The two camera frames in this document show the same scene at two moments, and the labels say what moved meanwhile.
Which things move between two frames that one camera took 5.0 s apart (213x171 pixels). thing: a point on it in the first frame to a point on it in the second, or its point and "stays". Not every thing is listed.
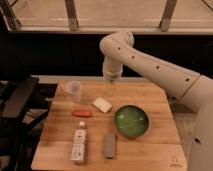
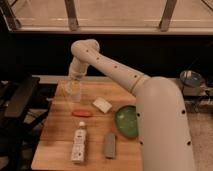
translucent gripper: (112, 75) to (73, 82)
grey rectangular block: (109, 146) stays
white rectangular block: (102, 104) stays
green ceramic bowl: (131, 121) stays
